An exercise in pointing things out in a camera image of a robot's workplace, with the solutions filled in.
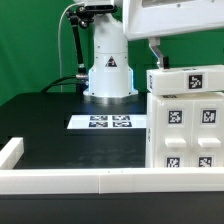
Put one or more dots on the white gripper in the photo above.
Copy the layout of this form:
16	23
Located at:
157	18

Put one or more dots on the small white cabinet top block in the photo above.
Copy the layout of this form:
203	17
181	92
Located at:
186	80

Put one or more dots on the white cabinet body box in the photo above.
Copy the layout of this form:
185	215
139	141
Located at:
153	155

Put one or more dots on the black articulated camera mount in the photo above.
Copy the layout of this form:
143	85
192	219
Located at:
79	36

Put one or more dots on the flat white tagged base plate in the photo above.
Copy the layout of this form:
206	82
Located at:
106	122

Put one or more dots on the white U-shaped fence frame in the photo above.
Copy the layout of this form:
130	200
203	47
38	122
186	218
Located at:
15	181

